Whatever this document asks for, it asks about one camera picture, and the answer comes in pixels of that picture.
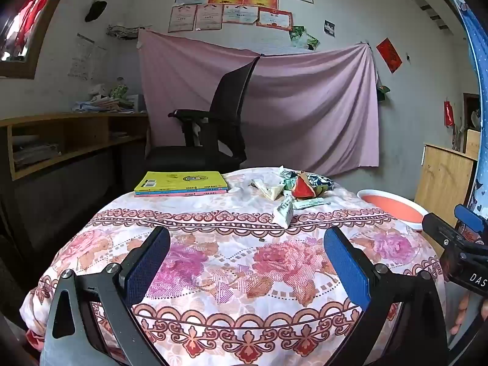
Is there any red green wrapper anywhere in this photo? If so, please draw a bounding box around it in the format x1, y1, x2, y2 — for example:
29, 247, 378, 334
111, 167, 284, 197
290, 171, 325, 201

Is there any dark wooden frame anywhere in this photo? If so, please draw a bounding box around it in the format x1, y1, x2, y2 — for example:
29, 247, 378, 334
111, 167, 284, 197
463, 92, 482, 132

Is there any black office chair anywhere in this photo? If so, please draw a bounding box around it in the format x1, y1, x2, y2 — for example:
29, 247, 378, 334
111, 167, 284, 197
146, 56, 261, 172

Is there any blue dotted curtain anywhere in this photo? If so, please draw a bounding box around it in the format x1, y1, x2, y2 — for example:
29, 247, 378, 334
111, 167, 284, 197
449, 0, 488, 214

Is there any group of wall certificates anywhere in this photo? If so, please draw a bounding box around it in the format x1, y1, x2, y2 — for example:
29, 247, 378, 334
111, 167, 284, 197
168, 0, 314, 33

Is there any red paper square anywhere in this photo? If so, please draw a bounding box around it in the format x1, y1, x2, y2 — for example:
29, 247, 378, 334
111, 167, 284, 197
376, 38, 403, 74

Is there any small wooden board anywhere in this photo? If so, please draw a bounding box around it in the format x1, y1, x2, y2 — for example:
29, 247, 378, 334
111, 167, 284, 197
465, 129, 482, 161

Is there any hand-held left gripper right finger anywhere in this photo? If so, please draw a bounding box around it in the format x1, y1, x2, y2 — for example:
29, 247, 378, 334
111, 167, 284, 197
323, 226, 450, 366

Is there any wire wall rack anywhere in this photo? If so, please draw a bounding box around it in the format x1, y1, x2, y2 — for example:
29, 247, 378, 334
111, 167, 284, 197
106, 25, 151, 40

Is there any thin blue book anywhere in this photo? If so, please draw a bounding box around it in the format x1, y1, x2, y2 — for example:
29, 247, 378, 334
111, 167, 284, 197
135, 188, 228, 195

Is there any person's right hand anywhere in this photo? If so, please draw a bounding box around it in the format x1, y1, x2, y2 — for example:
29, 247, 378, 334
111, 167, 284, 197
449, 293, 488, 337

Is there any paper wall calendar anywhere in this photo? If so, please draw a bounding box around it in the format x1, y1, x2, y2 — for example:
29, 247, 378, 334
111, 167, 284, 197
68, 32, 96, 81

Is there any green white plush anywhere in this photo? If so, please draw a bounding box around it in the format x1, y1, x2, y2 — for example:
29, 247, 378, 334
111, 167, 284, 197
110, 78, 130, 100

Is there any yellow book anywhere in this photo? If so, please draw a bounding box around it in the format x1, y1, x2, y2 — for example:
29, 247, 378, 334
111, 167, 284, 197
134, 171, 228, 192

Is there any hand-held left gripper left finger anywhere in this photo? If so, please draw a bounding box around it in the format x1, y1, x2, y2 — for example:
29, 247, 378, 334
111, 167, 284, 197
40, 226, 171, 366

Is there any thin pink book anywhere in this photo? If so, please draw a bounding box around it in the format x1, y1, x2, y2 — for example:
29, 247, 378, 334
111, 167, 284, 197
135, 191, 229, 198

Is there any wooden shelf desk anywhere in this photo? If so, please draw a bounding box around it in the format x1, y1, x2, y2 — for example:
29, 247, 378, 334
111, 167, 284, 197
0, 111, 149, 181

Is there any orange plastic basin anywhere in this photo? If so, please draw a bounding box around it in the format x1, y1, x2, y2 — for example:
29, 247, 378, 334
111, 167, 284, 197
356, 188, 435, 231

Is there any window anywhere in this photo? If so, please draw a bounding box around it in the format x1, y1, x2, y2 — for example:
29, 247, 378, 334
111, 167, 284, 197
0, 0, 79, 81

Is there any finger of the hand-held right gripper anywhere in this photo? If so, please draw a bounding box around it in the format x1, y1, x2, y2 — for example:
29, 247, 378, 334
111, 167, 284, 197
454, 205, 486, 233
422, 213, 468, 252

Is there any red window decoration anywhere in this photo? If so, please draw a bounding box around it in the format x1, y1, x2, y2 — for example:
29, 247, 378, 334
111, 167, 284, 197
0, 0, 65, 62

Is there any black cap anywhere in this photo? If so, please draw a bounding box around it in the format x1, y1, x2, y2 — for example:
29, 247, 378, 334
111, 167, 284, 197
84, 0, 108, 23

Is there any pink hanging cloth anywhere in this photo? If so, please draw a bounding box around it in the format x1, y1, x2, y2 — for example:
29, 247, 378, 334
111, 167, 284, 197
137, 29, 381, 178

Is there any pile of shelf papers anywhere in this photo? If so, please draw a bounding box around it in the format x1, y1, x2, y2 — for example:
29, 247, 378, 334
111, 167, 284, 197
12, 143, 62, 168

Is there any stack of papers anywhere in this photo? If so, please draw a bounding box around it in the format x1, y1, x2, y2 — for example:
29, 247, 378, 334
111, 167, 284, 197
72, 97, 136, 114

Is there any floral pink blanket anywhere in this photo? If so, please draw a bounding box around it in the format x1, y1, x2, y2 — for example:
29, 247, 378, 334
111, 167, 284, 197
19, 166, 447, 366

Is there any white snack wrapper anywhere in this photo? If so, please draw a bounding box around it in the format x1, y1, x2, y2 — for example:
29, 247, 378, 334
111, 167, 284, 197
252, 179, 285, 201
274, 196, 294, 227

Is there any blue white wrapper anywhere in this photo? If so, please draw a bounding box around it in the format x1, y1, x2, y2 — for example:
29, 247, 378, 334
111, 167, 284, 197
305, 173, 336, 191

